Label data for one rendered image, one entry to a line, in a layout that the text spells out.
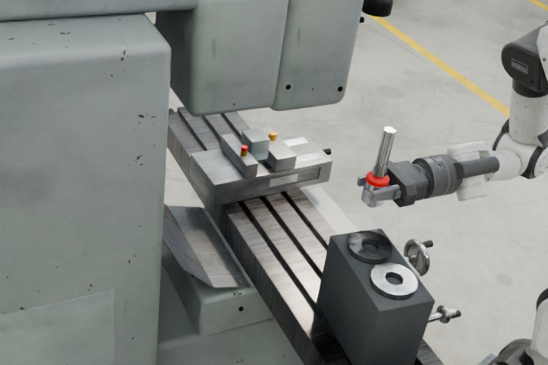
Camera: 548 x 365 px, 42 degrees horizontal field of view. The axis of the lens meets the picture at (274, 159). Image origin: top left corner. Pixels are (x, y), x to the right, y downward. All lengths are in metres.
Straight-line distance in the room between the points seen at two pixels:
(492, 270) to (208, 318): 1.96
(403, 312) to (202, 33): 0.63
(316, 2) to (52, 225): 0.65
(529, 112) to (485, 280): 1.72
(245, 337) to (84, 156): 0.77
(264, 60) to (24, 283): 0.61
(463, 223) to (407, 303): 2.31
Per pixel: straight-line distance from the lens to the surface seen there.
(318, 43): 1.48
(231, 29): 1.35
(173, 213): 1.86
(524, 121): 1.75
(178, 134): 2.08
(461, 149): 1.58
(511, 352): 2.18
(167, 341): 1.75
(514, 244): 3.64
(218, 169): 1.82
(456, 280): 3.30
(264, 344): 1.89
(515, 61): 1.64
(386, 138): 1.40
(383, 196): 1.46
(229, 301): 1.70
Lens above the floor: 2.05
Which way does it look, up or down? 33 degrees down
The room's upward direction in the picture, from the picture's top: 8 degrees clockwise
